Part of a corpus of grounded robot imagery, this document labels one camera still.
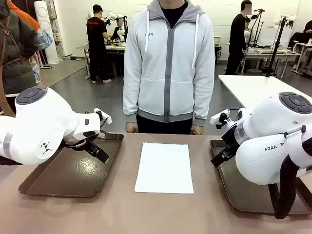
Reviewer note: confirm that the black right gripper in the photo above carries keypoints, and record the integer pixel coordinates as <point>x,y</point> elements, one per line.
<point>230,136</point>

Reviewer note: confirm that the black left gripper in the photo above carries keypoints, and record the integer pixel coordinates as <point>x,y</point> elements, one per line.
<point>90,135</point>

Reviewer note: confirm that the white A4 paper stack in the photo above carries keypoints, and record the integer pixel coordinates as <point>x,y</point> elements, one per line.
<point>164,168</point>

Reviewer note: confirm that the person's left forearm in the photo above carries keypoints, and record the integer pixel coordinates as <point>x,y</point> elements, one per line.
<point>204,104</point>

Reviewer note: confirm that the person's right forearm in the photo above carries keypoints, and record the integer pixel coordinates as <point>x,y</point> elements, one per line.
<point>129,102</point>

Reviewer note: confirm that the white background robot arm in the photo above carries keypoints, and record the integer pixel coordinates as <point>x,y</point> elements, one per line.
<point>121,33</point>

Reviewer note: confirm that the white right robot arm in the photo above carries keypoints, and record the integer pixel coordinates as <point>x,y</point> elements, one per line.
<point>263,136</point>

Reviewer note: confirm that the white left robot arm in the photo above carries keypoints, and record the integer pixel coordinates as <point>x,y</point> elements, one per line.
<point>36,114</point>

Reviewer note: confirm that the person's left hand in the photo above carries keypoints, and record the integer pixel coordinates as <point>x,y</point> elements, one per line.
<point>198,130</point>

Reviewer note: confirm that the person's right hand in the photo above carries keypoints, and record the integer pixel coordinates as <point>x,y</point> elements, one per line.
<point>131,128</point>

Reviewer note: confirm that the brown plastic serving tray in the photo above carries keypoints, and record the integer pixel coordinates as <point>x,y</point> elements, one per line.
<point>234,185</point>
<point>73,175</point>

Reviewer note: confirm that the white side table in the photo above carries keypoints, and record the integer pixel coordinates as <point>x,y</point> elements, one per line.
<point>243,85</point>

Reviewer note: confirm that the floor power strip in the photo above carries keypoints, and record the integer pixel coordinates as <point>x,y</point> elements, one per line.
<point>75,58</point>

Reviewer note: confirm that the grey round stool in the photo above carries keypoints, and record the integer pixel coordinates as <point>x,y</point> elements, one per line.
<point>254,72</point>

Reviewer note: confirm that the person in grey hoodie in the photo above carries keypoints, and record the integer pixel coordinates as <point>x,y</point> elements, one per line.
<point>168,73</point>

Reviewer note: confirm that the grey background work table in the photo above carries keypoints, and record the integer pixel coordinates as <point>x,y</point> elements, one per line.
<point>114,47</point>

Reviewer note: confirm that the white background desk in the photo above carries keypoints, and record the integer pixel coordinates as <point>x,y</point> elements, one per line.
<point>263,54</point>

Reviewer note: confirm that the blue patterned cloth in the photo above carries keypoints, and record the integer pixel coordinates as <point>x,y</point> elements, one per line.
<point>45,39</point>

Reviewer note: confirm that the man in black T-shirt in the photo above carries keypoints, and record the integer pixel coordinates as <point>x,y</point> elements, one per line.
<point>96,31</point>

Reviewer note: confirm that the white tower air conditioner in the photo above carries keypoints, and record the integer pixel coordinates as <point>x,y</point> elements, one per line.
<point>47,36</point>

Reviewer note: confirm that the seated person in black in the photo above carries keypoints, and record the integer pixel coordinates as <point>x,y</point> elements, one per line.
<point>115,33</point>

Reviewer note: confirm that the black tripod stand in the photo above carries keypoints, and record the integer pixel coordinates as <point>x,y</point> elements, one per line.
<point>275,48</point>

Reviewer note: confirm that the dark green padded jacket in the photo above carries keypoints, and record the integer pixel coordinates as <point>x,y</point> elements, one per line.
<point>17,48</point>

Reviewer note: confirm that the bystander in black clothes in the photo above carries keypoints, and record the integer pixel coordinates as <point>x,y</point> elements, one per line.
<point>299,39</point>
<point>237,31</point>

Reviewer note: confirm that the seated person in white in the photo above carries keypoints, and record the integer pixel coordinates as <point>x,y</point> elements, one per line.
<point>247,31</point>

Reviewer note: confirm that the black articulated stand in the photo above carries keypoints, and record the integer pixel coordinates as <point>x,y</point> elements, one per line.
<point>256,31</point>

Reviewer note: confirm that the small white desk stand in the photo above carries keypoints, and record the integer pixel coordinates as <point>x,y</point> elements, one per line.
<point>294,46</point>

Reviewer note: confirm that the white device on tripod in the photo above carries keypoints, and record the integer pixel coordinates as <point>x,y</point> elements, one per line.
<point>286,19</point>

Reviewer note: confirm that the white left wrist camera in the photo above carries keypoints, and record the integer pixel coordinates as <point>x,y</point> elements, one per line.
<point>103,115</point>

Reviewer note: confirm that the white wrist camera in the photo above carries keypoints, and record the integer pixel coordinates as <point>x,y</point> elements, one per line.
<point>103,115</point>
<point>219,117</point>

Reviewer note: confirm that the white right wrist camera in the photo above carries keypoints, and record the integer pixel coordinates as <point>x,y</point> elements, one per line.
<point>219,117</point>

